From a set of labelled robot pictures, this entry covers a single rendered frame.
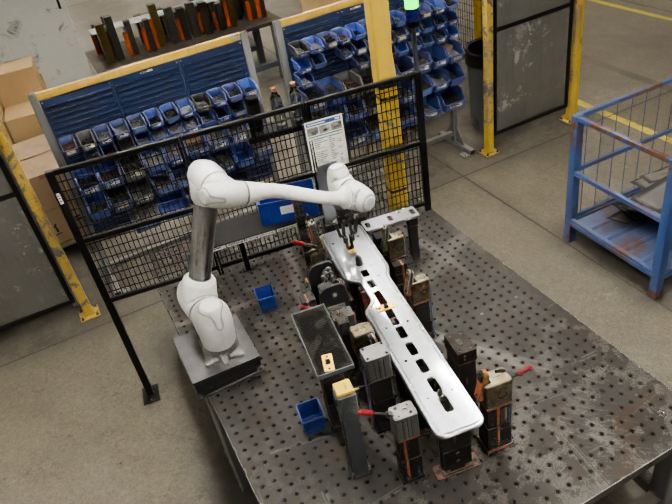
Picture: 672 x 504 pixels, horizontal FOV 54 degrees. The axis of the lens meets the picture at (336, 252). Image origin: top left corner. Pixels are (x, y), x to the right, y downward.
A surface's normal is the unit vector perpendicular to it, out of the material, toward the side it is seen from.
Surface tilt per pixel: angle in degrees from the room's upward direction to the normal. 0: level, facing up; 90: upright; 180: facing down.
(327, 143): 90
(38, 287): 88
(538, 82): 90
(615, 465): 0
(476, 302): 0
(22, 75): 90
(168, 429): 0
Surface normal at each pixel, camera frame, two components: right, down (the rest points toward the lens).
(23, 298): 0.43, 0.47
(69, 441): -0.15, -0.80
